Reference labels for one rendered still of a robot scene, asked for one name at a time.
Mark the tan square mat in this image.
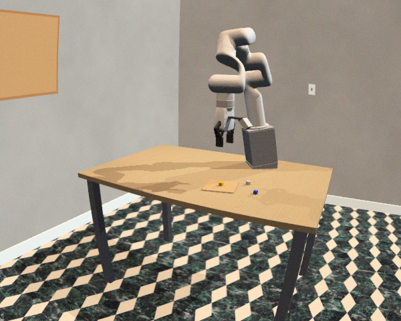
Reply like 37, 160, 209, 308
201, 179, 239, 193

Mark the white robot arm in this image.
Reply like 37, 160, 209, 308
208, 27, 272, 130

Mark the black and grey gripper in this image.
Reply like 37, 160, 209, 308
214, 106, 235, 147

